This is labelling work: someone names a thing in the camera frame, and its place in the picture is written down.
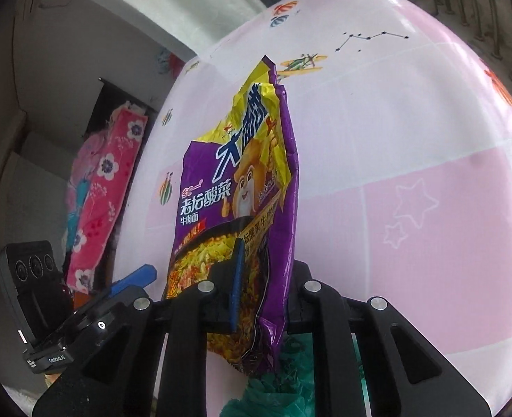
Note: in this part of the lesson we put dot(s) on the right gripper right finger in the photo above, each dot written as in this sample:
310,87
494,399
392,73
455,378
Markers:
299,311

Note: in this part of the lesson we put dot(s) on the pink floral cloth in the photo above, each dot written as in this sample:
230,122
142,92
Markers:
96,192

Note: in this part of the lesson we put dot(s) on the purple yellow noodle wrapper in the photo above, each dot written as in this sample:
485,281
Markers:
239,180

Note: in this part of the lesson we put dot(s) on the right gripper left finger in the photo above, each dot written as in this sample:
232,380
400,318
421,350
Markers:
222,314

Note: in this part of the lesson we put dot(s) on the teal plastic bag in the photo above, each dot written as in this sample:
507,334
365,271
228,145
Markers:
288,391

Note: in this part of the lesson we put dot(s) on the pink patterned tablecloth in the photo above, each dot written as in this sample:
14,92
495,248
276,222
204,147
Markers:
404,141

